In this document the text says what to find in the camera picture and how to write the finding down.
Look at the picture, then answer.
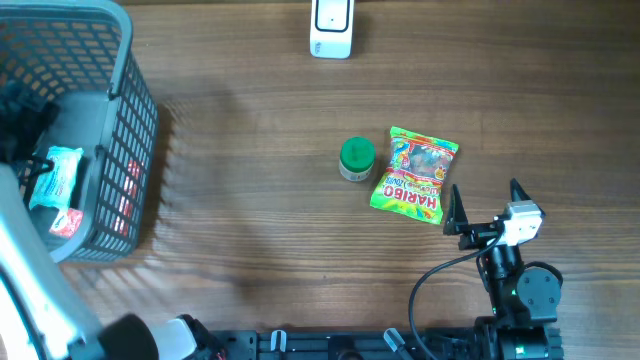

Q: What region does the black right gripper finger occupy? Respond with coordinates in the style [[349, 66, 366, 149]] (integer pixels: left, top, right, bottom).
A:
[[443, 184, 469, 235], [509, 178, 545, 217]]

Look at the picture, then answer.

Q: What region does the mint green wipes pack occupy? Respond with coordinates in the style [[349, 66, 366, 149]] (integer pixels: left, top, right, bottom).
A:
[[28, 146, 84, 210]]

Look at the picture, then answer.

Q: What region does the red white tissue pack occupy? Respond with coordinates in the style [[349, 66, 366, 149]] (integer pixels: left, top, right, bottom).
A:
[[49, 208, 84, 239]]

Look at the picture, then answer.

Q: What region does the green lid jar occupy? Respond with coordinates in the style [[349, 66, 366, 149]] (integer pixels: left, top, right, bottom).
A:
[[339, 137, 376, 182]]

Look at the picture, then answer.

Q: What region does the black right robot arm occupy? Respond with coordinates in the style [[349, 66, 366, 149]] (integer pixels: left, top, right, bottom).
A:
[[443, 179, 564, 360]]

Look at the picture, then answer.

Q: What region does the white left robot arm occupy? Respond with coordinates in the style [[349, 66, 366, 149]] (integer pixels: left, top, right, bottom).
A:
[[1, 80, 198, 359]]

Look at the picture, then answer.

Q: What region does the white barcode scanner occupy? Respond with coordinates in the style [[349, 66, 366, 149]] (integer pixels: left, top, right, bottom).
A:
[[309, 0, 355, 59]]

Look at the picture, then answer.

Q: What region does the Haribo gummy candy bag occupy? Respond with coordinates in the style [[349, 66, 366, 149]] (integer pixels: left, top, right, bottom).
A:
[[370, 126, 459, 225]]

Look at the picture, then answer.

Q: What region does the grey plastic shopping basket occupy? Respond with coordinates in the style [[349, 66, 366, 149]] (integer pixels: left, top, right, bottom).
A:
[[1, 1, 159, 263]]

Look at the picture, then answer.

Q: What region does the red package in basket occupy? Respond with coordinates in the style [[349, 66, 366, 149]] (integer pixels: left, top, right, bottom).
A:
[[113, 160, 140, 236]]

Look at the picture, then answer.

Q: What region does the black camera cable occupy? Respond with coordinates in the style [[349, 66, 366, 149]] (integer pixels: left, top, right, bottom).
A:
[[408, 230, 505, 360]]

